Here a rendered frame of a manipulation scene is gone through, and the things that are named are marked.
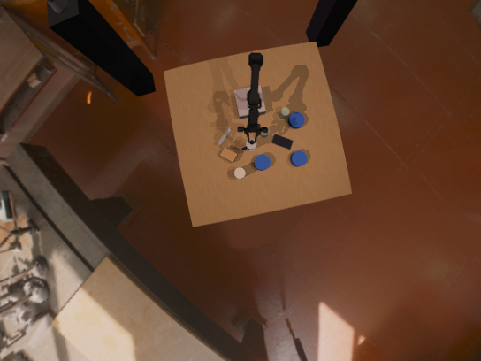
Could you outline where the dark blue short cylinder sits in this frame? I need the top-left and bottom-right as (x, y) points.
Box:
(288, 112), (305, 129)
(290, 151), (307, 166)
(254, 154), (271, 171)

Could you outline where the glass french press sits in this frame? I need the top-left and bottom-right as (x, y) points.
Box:
(242, 138), (256, 151)

